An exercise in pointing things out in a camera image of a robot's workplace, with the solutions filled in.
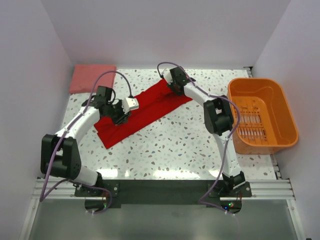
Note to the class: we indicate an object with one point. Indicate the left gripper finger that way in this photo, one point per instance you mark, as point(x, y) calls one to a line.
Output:
point(119, 122)
point(125, 117)

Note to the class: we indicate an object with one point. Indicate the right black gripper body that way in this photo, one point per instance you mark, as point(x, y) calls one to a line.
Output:
point(175, 88)

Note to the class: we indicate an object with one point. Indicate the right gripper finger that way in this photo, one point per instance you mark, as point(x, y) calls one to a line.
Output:
point(179, 93)
point(171, 86)

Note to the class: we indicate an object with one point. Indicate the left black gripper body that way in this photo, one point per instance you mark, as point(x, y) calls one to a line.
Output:
point(120, 116)

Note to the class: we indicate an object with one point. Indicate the red t-shirt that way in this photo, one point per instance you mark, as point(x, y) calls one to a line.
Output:
point(154, 103)

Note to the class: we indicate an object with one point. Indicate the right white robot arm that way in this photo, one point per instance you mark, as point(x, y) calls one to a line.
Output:
point(218, 121)

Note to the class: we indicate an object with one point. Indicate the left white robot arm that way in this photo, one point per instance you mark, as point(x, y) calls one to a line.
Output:
point(60, 155)

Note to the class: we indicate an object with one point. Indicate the folded pink t-shirt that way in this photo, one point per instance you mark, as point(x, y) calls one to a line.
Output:
point(85, 75)

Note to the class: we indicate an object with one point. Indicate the orange plastic basket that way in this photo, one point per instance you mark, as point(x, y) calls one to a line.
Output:
point(266, 123)

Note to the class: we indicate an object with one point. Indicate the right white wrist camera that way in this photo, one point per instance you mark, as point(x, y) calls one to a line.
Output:
point(168, 77)

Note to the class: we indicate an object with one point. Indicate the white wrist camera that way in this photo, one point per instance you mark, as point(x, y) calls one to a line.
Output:
point(168, 77)
point(129, 104)

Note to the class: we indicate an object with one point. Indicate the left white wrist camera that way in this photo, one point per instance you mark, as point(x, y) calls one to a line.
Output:
point(129, 104)

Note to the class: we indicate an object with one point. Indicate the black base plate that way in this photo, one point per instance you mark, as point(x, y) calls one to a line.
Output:
point(117, 193)

